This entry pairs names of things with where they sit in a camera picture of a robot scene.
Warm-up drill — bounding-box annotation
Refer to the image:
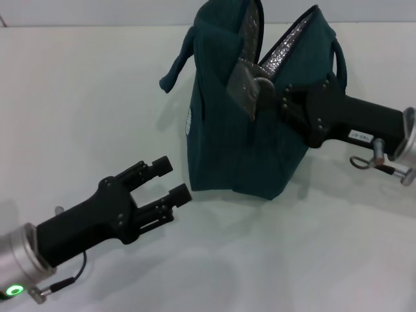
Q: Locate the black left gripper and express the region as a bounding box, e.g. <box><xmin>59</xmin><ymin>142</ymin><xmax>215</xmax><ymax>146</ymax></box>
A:
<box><xmin>35</xmin><ymin>155</ymin><xmax>192</xmax><ymax>267</ymax></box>

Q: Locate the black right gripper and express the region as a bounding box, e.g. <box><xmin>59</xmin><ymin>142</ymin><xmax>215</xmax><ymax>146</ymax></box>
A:
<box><xmin>252</xmin><ymin>77</ymin><xmax>407</xmax><ymax>152</ymax></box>

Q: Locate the dark teal insulated lunch bag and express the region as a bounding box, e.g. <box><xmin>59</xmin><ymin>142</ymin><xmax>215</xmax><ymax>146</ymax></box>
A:
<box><xmin>158</xmin><ymin>0</ymin><xmax>348</xmax><ymax>201</ymax></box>

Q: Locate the thin right gripper cable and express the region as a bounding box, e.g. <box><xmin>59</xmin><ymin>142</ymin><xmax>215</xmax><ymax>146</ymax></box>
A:
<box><xmin>349</xmin><ymin>155</ymin><xmax>396</xmax><ymax>175</ymax></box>

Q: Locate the thin gripper cable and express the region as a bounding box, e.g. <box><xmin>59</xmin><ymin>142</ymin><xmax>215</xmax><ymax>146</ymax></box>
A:
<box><xmin>48</xmin><ymin>252</ymin><xmax>88</xmax><ymax>293</ymax></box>
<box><xmin>349</xmin><ymin>155</ymin><xmax>396</xmax><ymax>175</ymax></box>

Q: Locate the thin left gripper cable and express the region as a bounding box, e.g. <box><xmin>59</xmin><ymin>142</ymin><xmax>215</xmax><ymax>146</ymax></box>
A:
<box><xmin>48</xmin><ymin>252</ymin><xmax>88</xmax><ymax>293</ymax></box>

